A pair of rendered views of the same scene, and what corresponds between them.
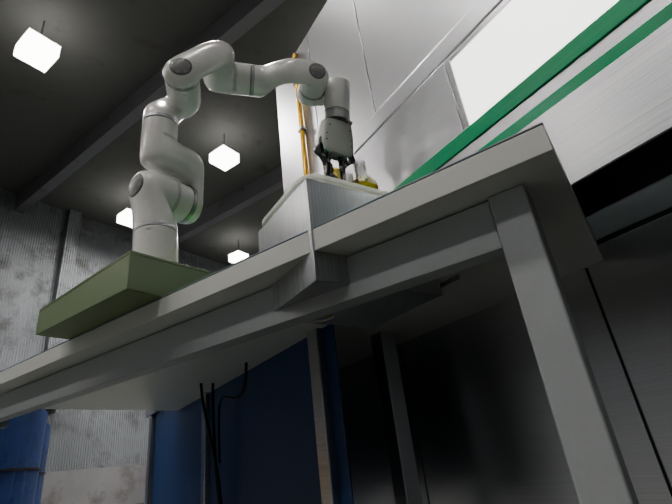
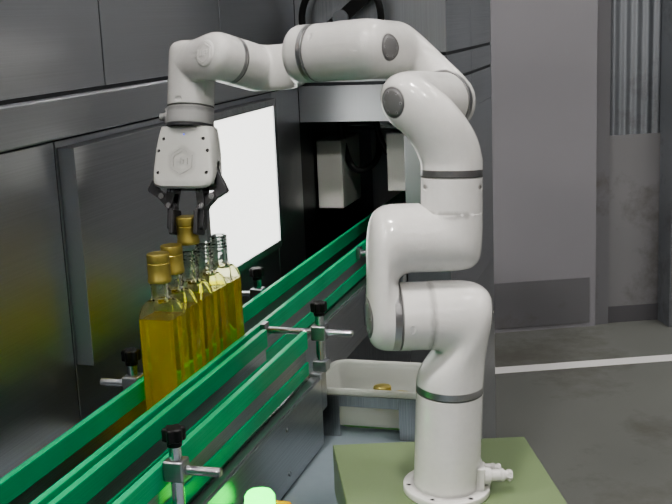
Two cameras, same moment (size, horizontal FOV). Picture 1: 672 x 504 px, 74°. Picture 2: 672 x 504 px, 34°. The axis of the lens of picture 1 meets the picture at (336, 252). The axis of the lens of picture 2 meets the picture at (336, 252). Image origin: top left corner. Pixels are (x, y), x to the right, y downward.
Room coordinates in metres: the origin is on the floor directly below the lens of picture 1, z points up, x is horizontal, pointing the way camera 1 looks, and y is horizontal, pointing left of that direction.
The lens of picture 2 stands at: (1.90, 1.46, 1.49)
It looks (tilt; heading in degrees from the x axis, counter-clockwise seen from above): 12 degrees down; 232
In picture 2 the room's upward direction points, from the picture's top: 3 degrees counter-clockwise
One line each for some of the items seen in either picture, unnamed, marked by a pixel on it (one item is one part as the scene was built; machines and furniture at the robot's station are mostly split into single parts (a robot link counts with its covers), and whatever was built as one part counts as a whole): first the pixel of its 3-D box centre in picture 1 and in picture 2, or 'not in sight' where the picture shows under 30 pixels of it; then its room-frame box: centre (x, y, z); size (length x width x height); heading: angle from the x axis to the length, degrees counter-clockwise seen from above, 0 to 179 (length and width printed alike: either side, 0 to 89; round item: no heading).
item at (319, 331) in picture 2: not in sight; (307, 335); (0.80, -0.03, 0.95); 0.17 x 0.03 x 0.12; 125
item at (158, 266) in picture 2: not in sight; (158, 267); (1.13, 0.05, 1.14); 0.04 x 0.04 x 0.04
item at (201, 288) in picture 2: not in sight; (195, 342); (1.03, -0.02, 0.99); 0.06 x 0.06 x 0.21; 36
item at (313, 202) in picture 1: (355, 243); (366, 401); (0.67, -0.03, 0.79); 0.27 x 0.17 x 0.08; 125
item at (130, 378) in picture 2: not in sight; (121, 390); (1.17, -0.02, 0.94); 0.07 x 0.04 x 0.13; 125
